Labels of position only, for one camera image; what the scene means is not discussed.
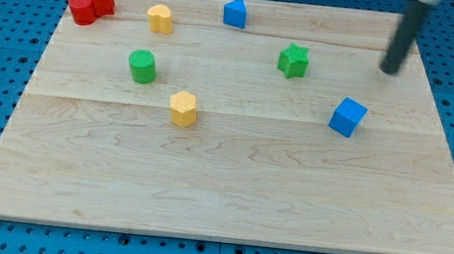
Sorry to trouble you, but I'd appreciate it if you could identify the blue triangle block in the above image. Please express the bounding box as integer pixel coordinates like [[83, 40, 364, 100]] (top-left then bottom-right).
[[223, 0, 247, 29]]

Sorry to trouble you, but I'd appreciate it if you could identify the blue cube block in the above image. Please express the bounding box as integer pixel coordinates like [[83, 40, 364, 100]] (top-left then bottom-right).
[[328, 98, 367, 137]]

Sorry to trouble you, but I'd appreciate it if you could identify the green star block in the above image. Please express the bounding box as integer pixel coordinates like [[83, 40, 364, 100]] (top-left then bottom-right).
[[277, 43, 309, 78]]

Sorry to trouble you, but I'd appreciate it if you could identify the wooden board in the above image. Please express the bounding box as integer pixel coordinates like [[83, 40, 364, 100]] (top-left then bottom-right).
[[0, 0, 454, 254]]

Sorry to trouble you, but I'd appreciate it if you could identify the yellow hexagon block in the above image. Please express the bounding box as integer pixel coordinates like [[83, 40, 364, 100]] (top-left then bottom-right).
[[169, 91, 198, 128]]

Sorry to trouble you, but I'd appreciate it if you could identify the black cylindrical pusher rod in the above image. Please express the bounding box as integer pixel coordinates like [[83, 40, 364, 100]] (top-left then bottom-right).
[[380, 0, 440, 75]]

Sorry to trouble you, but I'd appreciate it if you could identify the yellow heart block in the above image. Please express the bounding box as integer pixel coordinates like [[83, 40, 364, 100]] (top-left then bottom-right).
[[147, 4, 173, 34]]

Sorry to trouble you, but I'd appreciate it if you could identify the red cylinder block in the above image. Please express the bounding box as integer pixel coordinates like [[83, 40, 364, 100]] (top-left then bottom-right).
[[68, 0, 97, 26]]

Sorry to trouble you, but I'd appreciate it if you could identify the green cylinder block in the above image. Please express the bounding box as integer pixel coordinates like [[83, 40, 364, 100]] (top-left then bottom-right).
[[128, 49, 157, 84]]

